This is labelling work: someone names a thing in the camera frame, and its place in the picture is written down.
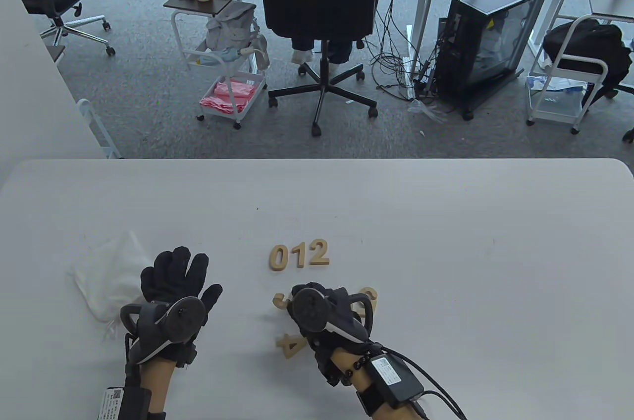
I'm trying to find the white cable duct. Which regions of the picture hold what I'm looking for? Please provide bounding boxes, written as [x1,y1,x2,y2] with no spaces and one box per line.
[402,24,418,101]

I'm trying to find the white partition panel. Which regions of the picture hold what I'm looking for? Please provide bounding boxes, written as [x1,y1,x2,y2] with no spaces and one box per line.
[0,0,108,180]

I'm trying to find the black sensor cable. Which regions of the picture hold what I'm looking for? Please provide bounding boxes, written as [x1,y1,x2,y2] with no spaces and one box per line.
[381,343,469,420]

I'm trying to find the pile of wooden number blocks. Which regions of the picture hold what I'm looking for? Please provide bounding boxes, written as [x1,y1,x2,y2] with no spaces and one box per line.
[273,286,378,360]

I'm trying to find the white drawstring bag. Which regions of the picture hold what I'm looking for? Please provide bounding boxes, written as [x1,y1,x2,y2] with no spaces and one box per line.
[68,231,155,342]

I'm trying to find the light blue packet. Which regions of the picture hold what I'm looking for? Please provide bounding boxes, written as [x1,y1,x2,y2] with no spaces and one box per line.
[195,46,239,67]

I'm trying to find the oval ring wooden number block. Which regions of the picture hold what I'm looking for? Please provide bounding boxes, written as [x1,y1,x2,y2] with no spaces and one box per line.
[269,245,289,272]

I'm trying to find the person's right forearm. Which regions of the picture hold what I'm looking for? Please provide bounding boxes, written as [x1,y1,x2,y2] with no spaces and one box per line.
[331,347,426,420]

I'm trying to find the person's left forearm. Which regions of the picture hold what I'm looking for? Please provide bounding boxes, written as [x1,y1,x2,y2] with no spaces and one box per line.
[138,360,176,416]

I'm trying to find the black forearm strap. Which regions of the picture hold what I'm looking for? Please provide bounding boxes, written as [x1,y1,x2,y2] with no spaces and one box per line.
[356,388,392,419]

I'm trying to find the grey backpack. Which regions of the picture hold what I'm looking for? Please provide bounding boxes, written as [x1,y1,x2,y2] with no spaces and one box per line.
[206,0,270,70]

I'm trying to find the black bag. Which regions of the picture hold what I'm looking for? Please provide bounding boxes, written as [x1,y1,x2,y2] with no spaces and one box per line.
[542,19,634,108]

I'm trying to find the person's right hand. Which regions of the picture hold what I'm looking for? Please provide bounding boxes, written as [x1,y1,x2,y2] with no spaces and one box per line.
[287,283,373,386]

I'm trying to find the white rolling cart dark top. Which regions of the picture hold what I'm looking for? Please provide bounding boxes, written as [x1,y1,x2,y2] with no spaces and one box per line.
[163,0,270,130]

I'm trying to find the pink folded cloth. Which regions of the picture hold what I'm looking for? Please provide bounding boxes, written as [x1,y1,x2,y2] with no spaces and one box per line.
[200,81,257,115]

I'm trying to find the black tracking controller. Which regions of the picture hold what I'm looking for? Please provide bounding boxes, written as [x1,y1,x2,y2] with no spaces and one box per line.
[287,285,373,345]
[120,296,207,365]

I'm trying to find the white metal cart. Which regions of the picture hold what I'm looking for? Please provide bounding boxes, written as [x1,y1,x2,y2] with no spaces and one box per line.
[526,14,611,135]

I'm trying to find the black labelled sensor box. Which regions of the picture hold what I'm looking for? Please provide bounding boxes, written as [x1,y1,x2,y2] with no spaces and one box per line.
[97,387,152,420]
[369,353,425,410]

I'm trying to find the dark bead bracelet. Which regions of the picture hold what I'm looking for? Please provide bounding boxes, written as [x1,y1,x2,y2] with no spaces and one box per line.
[341,352,373,386]

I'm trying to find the white metal rack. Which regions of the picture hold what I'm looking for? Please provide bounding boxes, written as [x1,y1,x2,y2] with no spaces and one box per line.
[77,99,123,159]

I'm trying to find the black cable tangle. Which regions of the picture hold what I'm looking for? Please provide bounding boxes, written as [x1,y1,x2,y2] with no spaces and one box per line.
[369,0,439,100]

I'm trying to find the clear plastic bags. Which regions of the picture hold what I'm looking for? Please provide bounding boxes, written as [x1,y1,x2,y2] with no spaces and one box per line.
[527,74,589,111]

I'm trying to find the black computer tower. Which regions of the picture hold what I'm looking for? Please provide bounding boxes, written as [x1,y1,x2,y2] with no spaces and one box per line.
[435,0,551,121]

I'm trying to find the curved flat-based wooden number block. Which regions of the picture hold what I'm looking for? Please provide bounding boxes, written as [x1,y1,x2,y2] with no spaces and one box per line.
[306,239,330,267]

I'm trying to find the person's left hand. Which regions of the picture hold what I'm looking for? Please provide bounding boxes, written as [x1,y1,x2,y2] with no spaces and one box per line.
[125,246,223,369]

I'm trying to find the clear plastic wrap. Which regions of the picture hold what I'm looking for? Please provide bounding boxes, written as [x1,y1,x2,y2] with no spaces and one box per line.
[408,97,449,124]

